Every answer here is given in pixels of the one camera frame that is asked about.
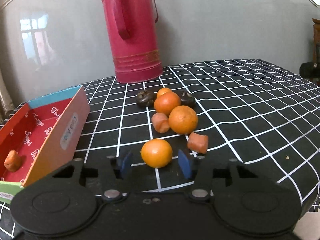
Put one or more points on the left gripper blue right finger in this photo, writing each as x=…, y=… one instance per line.
x=199, y=170

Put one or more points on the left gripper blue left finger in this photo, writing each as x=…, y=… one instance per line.
x=113, y=172

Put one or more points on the small orange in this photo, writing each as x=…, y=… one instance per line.
x=156, y=153
x=162, y=91

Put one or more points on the large front orange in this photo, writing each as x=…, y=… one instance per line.
x=183, y=120

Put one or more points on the dark mangosteen right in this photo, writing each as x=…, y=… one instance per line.
x=186, y=98

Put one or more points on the dark mangosteen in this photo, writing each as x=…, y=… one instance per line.
x=145, y=98
x=186, y=98

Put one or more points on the dark mangosteen left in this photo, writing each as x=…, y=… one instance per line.
x=145, y=98

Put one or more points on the colourful cardboard box tray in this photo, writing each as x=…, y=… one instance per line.
x=44, y=132

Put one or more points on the black white checked tablecloth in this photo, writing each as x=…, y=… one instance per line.
x=262, y=122

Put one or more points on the carrot chunk in box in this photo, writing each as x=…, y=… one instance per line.
x=13, y=161

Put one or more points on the beige curtain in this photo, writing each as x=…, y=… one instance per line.
x=6, y=102

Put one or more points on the red thermos flask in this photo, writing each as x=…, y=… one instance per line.
x=131, y=27

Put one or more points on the wooden side stand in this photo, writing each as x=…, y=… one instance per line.
x=316, y=34

